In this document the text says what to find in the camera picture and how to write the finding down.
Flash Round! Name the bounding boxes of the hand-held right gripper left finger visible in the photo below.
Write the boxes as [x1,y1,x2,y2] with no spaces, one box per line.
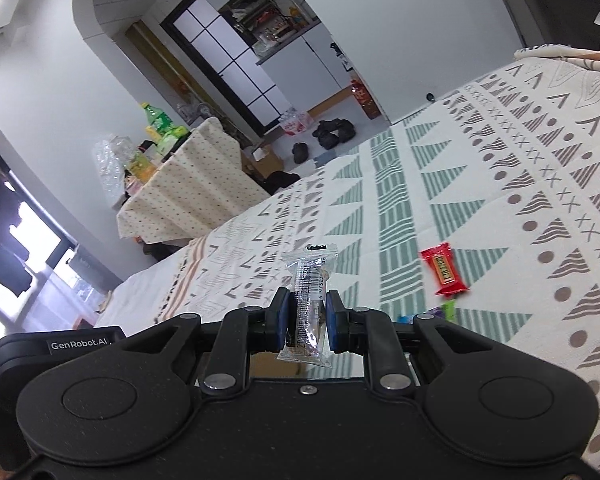
[146,287,293,394]

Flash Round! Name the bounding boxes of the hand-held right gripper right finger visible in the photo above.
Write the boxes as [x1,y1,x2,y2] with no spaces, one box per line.
[325,290,472,394]

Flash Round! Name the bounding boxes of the clear snack packet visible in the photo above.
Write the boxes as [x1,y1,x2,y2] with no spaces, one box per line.
[276,242,339,369]

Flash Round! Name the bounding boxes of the brown cardboard box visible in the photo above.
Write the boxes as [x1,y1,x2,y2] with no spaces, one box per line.
[250,351,367,380]

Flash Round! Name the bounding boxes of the red snack packet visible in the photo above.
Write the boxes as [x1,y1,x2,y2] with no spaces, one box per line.
[419,241,471,299]

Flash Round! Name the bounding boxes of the dark hanging clothes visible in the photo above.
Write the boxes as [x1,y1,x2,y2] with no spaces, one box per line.
[0,152,36,298]

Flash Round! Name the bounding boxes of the dotted cream tablecloth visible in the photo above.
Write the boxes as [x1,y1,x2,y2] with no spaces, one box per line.
[116,116,272,252]

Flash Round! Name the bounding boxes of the cardboard box on floor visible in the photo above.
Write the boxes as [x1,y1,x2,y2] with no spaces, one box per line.
[241,142,284,181]

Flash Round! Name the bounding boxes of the pile of black shoes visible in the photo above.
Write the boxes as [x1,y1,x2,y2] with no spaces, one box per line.
[312,118,357,150]

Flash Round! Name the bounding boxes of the bag of clear plastic bottles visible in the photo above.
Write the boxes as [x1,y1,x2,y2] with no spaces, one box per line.
[92,133,140,207]

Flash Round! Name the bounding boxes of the red and white plastic bag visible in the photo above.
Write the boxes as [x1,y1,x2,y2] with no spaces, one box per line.
[278,108,315,137]

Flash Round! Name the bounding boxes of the patterned printed blanket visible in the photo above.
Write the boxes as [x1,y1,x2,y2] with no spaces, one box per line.
[94,45,600,480]

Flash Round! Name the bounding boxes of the yellow juice bottle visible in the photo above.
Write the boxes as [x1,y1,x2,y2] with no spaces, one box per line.
[129,152,158,183]

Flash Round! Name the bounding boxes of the green drink carton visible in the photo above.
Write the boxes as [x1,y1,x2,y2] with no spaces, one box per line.
[156,130,191,157]

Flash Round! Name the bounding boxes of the red door decoration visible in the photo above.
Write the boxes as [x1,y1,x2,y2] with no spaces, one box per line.
[349,77,382,121]

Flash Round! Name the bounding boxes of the green soda bottle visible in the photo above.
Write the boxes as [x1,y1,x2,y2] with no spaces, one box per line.
[140,102,175,137]

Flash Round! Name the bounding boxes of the black framed sliding door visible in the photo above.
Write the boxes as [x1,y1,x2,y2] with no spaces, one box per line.
[160,0,293,136]

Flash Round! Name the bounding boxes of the cluttered open shelf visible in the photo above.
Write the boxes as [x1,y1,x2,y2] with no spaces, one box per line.
[219,0,323,63]

